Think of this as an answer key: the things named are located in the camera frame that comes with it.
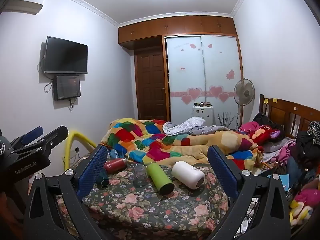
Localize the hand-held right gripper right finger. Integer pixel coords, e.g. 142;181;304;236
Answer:
207;145;298;240

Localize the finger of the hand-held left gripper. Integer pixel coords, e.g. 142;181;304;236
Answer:
10;126;45;150
17;125;69;161

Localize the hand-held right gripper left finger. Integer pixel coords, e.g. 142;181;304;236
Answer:
24;144;110;240

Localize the clear glass cup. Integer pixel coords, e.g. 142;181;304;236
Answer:
133;164;148;188

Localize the dark teal bottle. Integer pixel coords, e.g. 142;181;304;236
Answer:
96;167;109;188

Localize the red bottle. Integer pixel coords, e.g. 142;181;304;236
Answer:
104;158;128;174

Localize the white cylindrical bottle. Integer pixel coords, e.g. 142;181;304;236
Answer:
171;160;206;190

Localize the dried plant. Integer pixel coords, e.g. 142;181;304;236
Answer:
217;112;237;131

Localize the pink cloth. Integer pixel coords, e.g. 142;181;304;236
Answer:
238;121;261;135

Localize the grey crumpled cloth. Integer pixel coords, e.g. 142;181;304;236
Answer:
162;116;233;137

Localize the red plush toy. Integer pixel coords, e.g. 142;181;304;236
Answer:
247;124;286;147

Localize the white appliance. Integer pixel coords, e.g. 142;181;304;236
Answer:
192;105;214;127

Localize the blue book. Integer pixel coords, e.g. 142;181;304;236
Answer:
278;173;291;192

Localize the green bottle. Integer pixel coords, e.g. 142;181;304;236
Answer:
146;162;175;195

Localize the magenta clothing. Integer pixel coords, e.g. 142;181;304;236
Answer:
275;140;299;165

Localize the black bag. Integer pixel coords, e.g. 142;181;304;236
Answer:
252;112;272;128

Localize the colourful patchwork blanket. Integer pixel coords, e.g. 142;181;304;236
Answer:
100;119;261;171

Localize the floral bed sheet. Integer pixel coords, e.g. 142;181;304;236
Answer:
56;152;229;240

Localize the standing fan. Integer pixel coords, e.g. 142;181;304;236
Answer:
233;78;256;131

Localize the yellow plush toy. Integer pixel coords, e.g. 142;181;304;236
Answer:
288;199;314;227

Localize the pink plush toy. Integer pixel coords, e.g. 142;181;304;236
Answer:
294;187;320;208

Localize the wooden headboard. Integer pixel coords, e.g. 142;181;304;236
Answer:
258;94;320;141

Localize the black clothing pile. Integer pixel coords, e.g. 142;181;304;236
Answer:
296;121;320;166

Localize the brown wooden door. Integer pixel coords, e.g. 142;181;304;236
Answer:
134;48;168;122

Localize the wooden wardrobe with heart stickers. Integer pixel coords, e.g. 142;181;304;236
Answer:
118;15;244;131

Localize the yellow padded bed rail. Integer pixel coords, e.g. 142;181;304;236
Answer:
63;129;97;173

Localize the small black wall monitor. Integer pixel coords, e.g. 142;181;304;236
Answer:
52;74;82;101

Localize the black wall television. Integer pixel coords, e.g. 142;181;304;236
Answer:
41;36;89;75

